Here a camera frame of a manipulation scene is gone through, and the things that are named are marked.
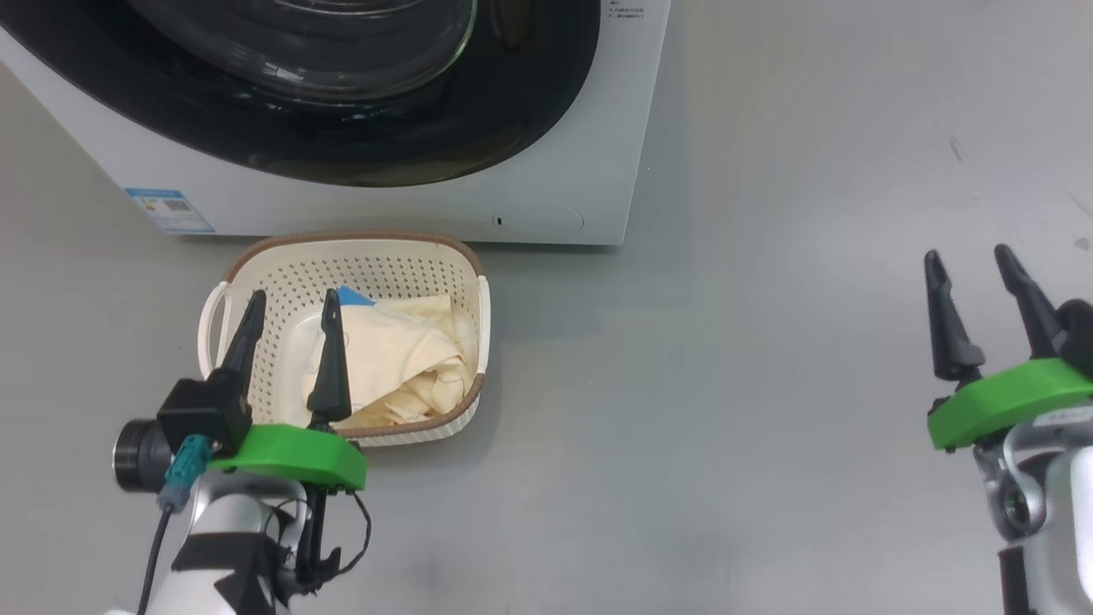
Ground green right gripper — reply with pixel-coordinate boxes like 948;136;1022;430
924;243;1093;452

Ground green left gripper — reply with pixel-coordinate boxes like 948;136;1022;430
207;289;368;493

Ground cream clothing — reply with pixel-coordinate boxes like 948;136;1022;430
301;293;479;430

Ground dark round glass washer door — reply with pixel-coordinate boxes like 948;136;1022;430
0;0;603;189

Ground cream perforated laundry basket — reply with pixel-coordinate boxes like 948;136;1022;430
197;231;492;448

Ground white front-load washing machine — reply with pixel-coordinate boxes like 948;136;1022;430
0;0;673;249

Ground blue energy label sticker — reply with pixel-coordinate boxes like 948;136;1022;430
125;187;216;235

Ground black cable teal connector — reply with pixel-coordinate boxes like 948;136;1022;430
137;434;212;615

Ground thin black looped cable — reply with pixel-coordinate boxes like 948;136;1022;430
273;487;373;592

